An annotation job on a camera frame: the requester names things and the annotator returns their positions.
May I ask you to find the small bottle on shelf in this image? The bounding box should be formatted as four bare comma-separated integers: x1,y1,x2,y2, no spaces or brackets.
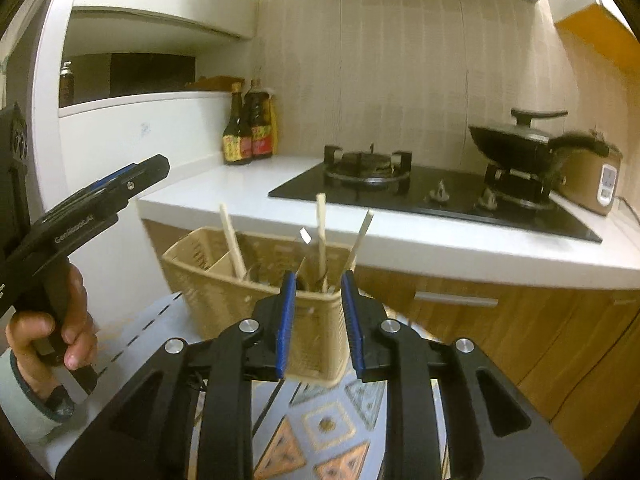
58,61,75,107

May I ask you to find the left forearm grey sleeve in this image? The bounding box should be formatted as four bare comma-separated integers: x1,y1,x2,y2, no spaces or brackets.
1,349,76,444

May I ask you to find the patterned light blue tablecloth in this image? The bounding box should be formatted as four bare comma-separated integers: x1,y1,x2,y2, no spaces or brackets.
32,294,387,479

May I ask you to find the dark soy sauce bottle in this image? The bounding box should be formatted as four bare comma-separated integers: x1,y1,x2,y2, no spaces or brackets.
222,82,253,165

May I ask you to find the brown rice cooker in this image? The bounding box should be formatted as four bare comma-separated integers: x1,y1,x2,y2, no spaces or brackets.
555,144,623,216

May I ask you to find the wooden chopstick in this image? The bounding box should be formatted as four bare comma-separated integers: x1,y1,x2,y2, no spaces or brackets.
343,209,374,272
295,228,314,274
219,203,247,280
316,193,328,292

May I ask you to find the black power cable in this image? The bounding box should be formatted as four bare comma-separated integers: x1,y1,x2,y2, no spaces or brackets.
612,194,640,224

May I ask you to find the orange wall cabinet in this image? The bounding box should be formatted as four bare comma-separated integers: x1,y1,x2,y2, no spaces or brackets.
548,0,639,75

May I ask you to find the large sauce bottle red label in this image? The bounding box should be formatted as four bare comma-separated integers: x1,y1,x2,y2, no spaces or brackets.
244,79,277,159

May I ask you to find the black gas stove top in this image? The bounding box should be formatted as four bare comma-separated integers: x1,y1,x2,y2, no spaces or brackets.
268,145,602,244

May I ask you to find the beige plastic utensil basket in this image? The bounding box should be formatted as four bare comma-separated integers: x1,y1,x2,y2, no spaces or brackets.
162,226,350,387

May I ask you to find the black wok with lid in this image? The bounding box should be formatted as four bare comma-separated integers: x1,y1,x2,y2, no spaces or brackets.
469,108,610,174

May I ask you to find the person's left hand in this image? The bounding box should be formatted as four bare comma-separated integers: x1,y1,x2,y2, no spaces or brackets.
6,263,98,402

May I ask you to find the silver drawer handle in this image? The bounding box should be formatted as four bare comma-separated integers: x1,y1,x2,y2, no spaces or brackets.
413,290,499,308

